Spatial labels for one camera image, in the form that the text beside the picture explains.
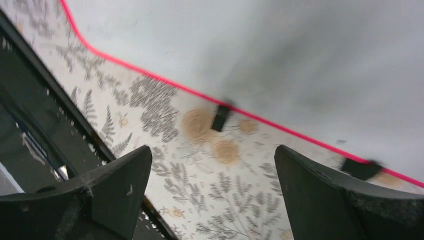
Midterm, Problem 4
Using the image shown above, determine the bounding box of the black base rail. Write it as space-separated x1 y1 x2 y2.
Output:
0 13 174 240

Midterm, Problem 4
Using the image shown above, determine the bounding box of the floral patterned table mat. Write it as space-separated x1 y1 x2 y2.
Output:
0 0 424 240

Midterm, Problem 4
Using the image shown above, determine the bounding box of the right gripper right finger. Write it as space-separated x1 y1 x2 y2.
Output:
274 145 424 240

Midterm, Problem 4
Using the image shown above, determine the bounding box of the pink framed whiteboard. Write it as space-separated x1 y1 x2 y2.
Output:
61 0 424 187

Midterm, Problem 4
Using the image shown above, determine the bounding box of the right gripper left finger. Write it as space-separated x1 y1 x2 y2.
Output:
0 145 153 240

